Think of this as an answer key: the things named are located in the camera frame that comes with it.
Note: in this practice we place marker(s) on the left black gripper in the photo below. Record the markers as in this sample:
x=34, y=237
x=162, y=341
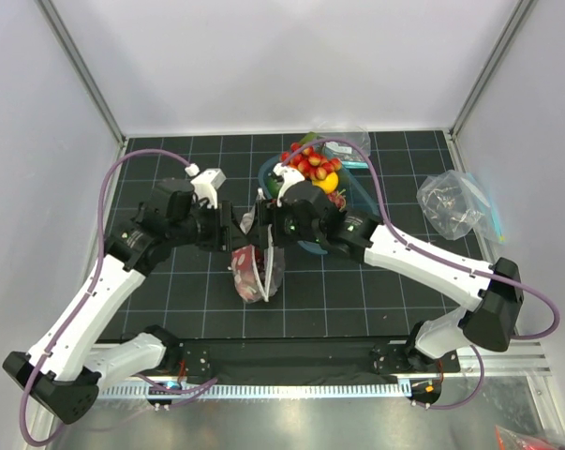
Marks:
x=226, y=233

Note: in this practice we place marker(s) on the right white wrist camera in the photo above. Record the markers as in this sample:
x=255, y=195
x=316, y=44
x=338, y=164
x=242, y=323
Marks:
x=289, y=177

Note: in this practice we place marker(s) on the clear dotted zip bag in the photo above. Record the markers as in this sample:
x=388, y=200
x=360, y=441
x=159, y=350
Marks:
x=271, y=265

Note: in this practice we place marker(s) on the red apple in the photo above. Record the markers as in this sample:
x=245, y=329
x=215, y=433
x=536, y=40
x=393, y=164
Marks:
x=246, y=275

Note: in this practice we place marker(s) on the light pink grape bunch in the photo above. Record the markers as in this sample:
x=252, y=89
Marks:
x=338, y=199

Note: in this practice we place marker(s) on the yellow lemon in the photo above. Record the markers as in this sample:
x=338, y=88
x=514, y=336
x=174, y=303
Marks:
x=329, y=184

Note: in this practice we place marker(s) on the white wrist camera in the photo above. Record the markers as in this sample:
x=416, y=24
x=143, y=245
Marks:
x=289, y=177
x=206, y=184

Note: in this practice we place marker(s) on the crumpled clear zip bag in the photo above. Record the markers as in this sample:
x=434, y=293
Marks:
x=455, y=205

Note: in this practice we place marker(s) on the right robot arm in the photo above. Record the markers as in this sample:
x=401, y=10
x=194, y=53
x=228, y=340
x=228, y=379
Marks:
x=488, y=296

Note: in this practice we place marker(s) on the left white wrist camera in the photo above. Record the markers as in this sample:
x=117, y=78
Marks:
x=206, y=184

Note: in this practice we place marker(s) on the flat zip bag blue zipper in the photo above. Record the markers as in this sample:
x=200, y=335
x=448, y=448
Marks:
x=349, y=148

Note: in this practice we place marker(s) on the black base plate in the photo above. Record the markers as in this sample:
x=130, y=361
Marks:
x=299, y=361

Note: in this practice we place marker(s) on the blue plastic basket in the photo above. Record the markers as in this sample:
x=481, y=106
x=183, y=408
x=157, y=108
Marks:
x=353, y=190

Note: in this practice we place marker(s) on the red cherry bunch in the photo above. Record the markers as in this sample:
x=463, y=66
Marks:
x=313, y=164

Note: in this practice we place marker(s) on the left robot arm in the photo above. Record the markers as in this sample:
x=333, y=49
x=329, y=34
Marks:
x=59, y=371

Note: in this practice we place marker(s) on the perforated metal rail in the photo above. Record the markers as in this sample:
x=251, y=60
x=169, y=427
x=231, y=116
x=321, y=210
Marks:
x=134, y=390

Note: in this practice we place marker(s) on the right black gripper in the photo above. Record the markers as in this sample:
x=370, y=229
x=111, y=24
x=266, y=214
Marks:
x=269, y=214

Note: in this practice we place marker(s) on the green lime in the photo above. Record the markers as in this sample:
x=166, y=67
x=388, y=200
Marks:
x=273, y=186

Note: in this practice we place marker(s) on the red packaged item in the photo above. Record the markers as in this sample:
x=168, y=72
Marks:
x=510, y=440

